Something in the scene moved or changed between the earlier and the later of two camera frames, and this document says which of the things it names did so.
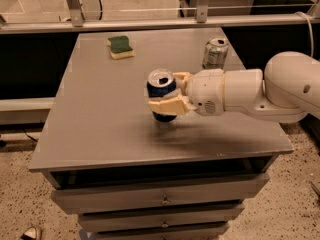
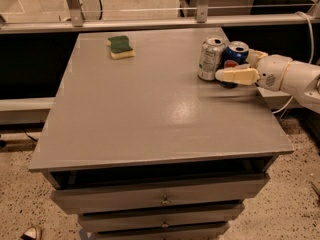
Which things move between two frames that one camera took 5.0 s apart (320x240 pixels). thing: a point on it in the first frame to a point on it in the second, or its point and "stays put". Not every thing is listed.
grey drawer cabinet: x=129 y=176 stays put
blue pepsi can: x=161 y=81 to x=236 y=54
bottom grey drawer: x=211 y=233 stays put
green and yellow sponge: x=119 y=47 stays put
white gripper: x=205 y=91 to x=272 y=71
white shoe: x=30 y=234 stays put
